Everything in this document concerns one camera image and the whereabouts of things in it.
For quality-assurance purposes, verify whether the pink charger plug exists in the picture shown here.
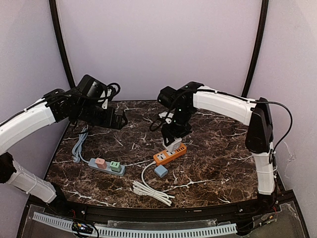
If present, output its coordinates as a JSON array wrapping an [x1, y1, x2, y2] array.
[[95, 158, 107, 170]]

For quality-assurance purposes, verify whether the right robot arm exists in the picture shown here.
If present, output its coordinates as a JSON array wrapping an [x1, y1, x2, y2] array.
[[157, 82, 289, 196]]

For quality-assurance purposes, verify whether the orange power strip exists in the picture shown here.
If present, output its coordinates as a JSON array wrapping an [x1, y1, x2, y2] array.
[[153, 143, 187, 166]]

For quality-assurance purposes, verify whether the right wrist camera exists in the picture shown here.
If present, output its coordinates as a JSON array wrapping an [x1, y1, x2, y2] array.
[[158, 112, 174, 124]]

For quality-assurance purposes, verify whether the white power strip cable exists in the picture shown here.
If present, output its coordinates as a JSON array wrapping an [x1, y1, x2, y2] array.
[[132, 160, 175, 207]]

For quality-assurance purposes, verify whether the green charger plug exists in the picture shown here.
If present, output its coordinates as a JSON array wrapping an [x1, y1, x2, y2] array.
[[109, 161, 122, 173]]

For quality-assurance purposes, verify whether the white slotted cable duct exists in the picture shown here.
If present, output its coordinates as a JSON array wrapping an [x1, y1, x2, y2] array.
[[32, 212, 237, 238]]

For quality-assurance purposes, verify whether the black right corner post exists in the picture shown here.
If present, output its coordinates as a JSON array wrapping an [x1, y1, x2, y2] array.
[[241, 0, 269, 98]]

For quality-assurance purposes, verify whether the black left corner post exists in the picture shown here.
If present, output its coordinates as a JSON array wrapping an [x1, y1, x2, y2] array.
[[49, 0, 75, 88]]

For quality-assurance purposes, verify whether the black front frame rail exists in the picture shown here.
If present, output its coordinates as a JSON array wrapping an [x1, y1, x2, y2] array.
[[65, 200, 261, 223]]

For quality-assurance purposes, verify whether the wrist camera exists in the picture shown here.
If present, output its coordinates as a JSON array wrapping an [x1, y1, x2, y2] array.
[[98, 89, 111, 110], [158, 112, 174, 124]]

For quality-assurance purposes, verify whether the black corner post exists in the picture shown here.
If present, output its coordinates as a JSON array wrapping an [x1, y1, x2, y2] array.
[[49, 0, 75, 88], [241, 0, 269, 98]]

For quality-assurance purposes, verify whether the white cube socket adapter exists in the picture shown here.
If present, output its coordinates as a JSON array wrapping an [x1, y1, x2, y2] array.
[[163, 138, 182, 152]]

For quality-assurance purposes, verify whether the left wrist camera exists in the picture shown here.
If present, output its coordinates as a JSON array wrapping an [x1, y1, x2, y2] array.
[[98, 89, 111, 110]]

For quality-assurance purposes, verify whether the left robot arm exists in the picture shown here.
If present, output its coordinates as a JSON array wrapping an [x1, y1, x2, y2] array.
[[0, 74, 128, 204]]

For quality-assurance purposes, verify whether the black sleeved left cable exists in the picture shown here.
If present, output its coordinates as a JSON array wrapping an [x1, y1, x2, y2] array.
[[105, 82, 122, 102]]

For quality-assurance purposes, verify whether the light blue power cable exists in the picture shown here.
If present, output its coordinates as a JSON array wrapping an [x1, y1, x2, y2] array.
[[71, 127, 90, 164]]

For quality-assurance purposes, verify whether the black sleeved camera cable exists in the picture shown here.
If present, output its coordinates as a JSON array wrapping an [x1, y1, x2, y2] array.
[[149, 114, 166, 132]]

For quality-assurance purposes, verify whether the light blue charger plug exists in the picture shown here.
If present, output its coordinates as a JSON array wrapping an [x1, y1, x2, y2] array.
[[154, 165, 168, 178]]

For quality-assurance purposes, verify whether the light blue power strip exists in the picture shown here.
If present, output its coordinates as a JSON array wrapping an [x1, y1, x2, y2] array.
[[88, 158, 126, 177]]

